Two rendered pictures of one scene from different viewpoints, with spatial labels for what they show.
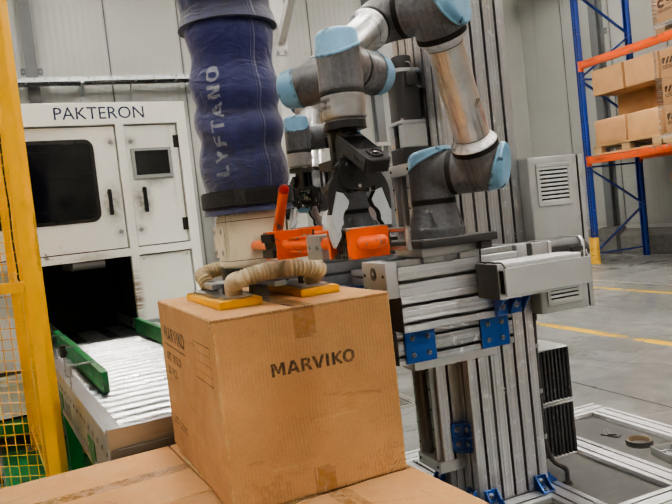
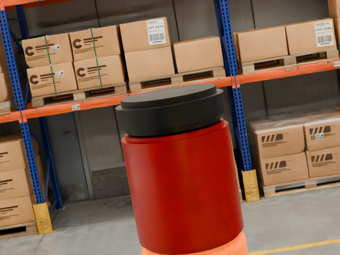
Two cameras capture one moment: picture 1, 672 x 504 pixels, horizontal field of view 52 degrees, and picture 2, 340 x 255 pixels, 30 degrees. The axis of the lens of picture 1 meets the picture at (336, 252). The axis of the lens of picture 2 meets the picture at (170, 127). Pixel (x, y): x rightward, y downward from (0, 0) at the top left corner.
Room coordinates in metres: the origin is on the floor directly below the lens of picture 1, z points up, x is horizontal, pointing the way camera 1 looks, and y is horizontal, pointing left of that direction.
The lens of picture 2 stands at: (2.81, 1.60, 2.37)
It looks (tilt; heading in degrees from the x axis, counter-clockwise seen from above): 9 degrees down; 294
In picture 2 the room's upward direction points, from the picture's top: 9 degrees counter-clockwise
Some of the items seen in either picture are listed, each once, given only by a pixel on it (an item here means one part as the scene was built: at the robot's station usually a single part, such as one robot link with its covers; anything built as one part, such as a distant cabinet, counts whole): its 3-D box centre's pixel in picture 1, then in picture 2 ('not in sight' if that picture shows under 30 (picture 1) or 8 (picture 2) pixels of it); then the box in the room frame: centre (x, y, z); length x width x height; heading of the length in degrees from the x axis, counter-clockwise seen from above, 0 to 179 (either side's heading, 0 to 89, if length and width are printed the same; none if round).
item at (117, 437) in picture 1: (227, 410); not in sight; (2.01, 0.37, 0.58); 0.70 x 0.03 x 0.06; 118
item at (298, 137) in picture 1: (297, 135); not in sight; (2.05, 0.08, 1.37); 0.09 x 0.08 x 0.11; 173
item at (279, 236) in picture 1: (288, 243); not in sight; (1.46, 0.10, 1.07); 0.10 x 0.08 x 0.06; 114
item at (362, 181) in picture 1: (347, 158); not in sight; (1.17, -0.04, 1.22); 0.09 x 0.08 x 0.12; 24
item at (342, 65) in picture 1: (339, 63); not in sight; (1.16, -0.04, 1.37); 0.09 x 0.08 x 0.11; 149
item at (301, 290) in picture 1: (293, 281); not in sight; (1.73, 0.11, 0.97); 0.34 x 0.10 x 0.05; 24
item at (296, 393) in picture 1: (269, 375); not in sight; (1.68, 0.20, 0.74); 0.60 x 0.40 x 0.40; 24
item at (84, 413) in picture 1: (67, 392); not in sight; (2.89, 1.21, 0.50); 2.31 x 0.05 x 0.19; 28
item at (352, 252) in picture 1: (357, 242); not in sight; (1.14, -0.04, 1.07); 0.08 x 0.07 x 0.05; 24
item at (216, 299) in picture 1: (220, 292); not in sight; (1.65, 0.29, 0.97); 0.34 x 0.10 x 0.05; 24
